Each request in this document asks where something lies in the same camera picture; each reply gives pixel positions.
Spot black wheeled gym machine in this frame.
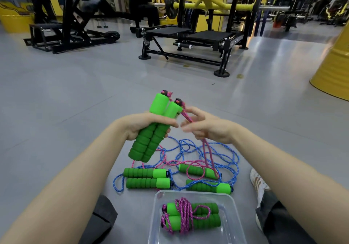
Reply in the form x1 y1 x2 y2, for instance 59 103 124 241
23 0 121 54

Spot person's left hand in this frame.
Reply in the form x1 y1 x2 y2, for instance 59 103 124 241
120 112 179 141

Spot person's leg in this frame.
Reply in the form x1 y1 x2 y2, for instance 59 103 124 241
79 195 118 244
255 191 318 244

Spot person's right white sneaker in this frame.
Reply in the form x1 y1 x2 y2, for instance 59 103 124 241
250 168 271 232

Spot clear plastic box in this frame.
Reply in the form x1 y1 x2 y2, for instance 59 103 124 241
148 190 247 244

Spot black squat rack platform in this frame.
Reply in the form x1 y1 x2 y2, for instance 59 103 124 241
130 0 264 78

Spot person's left forearm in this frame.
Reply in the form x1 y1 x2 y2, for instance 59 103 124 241
0 121 129 244

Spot black weight plate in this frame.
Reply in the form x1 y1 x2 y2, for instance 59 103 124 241
165 0 179 20

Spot person's left leg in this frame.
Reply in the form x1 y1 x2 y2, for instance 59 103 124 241
79 195 118 244

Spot large yellow barrel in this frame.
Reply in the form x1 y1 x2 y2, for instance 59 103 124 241
310 23 349 101

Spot person's right forearm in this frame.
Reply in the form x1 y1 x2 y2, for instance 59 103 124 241
232 125 349 244

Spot red object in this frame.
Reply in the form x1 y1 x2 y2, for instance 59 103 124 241
272 13 283 29

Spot black yellow gym machine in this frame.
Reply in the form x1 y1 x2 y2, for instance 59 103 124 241
319 0 349 27

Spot person's right hand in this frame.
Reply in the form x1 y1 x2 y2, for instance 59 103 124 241
180 107 238 145

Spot person's right leg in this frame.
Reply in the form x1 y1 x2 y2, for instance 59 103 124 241
255 191 318 244

